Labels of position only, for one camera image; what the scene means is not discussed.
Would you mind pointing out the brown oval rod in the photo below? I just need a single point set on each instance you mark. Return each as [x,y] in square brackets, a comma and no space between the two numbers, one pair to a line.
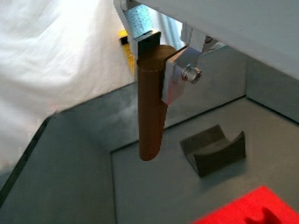
[151,107]

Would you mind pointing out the yellow frame part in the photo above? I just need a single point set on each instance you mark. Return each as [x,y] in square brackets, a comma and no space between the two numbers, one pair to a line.
[130,57]

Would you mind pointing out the red peg board block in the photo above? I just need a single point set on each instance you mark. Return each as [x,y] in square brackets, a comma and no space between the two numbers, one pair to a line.
[260,207]

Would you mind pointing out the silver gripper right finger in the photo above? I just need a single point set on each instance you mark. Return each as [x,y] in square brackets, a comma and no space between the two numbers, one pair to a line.
[182,67]

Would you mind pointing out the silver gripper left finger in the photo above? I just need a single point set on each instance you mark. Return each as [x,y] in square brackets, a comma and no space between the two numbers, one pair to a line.
[142,35]

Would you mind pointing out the black curved cradle fixture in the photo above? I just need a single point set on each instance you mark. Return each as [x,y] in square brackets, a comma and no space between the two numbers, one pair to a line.
[210,151]

